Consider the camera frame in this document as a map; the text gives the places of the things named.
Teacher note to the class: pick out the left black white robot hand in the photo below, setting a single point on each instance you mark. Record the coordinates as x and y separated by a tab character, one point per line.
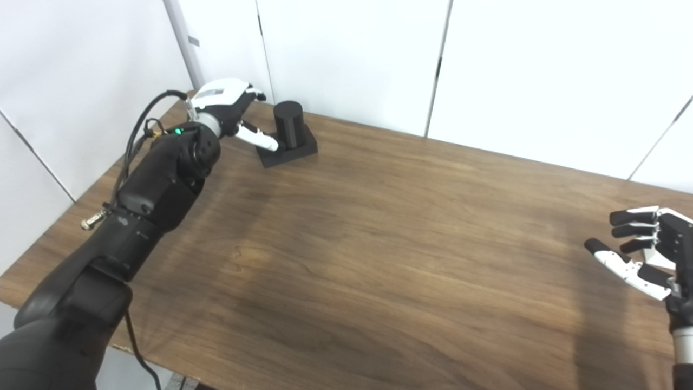
222	95

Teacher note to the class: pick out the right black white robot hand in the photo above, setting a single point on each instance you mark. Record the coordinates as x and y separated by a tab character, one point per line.
679	238

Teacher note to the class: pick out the black peg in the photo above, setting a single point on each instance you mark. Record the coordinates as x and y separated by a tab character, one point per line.
287	124

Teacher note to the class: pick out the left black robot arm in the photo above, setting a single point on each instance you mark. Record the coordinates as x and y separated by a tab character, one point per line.
157	184

